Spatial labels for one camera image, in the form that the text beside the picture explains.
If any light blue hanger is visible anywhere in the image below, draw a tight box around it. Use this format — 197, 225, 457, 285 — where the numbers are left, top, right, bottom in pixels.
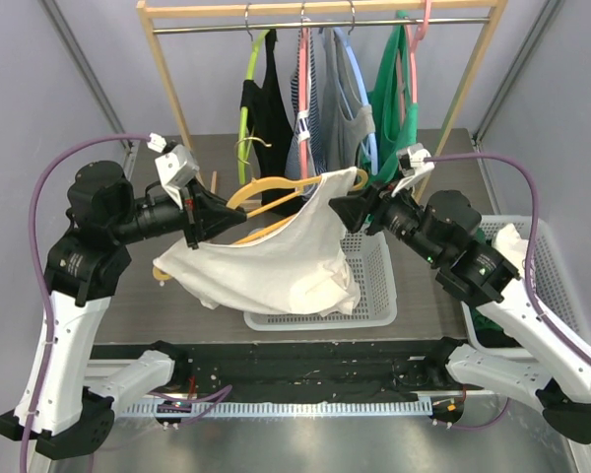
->
319, 0, 379, 176

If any lime green hanger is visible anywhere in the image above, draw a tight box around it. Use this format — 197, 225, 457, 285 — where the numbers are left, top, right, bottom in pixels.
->
234, 10, 269, 185

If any green cloth in basket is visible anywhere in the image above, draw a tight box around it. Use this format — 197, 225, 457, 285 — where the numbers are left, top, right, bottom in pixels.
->
471, 308, 519, 349

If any white basket centre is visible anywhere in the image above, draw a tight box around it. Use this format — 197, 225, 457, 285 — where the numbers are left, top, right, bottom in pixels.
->
243, 232, 397, 332

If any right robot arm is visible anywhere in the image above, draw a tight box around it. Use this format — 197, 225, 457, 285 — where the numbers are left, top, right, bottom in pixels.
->
329, 185, 591, 444

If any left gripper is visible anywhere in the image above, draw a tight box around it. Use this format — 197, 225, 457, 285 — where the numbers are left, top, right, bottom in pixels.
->
110, 175, 247, 249

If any white basket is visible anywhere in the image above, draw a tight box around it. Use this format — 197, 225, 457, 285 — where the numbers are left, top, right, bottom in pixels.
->
461, 215, 591, 362
243, 232, 397, 332

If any wooden clothes rack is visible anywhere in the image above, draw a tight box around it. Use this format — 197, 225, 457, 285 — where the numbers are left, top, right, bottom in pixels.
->
136, 0, 509, 211

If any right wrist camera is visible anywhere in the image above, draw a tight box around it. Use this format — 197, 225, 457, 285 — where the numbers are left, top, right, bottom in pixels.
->
391, 143, 434, 197

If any pink hanger with striped top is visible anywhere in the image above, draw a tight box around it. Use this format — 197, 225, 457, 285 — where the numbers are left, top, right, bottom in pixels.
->
296, 3, 311, 179

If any white slotted cable duct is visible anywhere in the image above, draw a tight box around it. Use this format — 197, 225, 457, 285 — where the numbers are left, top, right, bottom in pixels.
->
120, 397, 432, 419

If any white basket right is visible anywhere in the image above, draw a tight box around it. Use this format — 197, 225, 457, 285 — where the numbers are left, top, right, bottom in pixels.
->
461, 215, 591, 362

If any yellow plastic hanger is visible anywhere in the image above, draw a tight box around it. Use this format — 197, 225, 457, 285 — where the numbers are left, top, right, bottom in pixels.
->
152, 136, 370, 287

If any green tank top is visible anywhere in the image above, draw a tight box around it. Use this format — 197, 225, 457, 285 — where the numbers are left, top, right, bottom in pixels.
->
368, 25, 405, 182

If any white tank top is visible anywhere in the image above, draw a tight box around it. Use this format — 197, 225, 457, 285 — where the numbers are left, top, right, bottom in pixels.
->
153, 168, 361, 316

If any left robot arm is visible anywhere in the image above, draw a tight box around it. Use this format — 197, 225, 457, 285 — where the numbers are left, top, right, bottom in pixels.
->
0, 161, 246, 460

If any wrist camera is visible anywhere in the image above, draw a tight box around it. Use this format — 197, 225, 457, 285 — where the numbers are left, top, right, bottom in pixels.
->
155, 145, 200, 209
391, 143, 434, 197

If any blue striped tank top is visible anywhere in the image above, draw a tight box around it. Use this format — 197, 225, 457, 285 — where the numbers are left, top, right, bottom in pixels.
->
285, 30, 326, 179

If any black tank top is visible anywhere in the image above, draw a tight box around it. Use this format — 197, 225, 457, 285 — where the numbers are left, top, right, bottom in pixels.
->
239, 28, 299, 218

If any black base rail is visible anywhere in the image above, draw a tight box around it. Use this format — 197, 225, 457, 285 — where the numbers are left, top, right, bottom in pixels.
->
91, 338, 467, 404

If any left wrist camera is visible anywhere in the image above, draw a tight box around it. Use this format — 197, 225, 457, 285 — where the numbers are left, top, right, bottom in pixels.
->
155, 145, 200, 209

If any grey tank top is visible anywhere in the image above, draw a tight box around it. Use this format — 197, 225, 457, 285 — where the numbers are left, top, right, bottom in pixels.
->
320, 27, 376, 173

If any pink hanger with green top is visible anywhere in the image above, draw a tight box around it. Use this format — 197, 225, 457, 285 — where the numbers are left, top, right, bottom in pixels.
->
395, 0, 431, 148

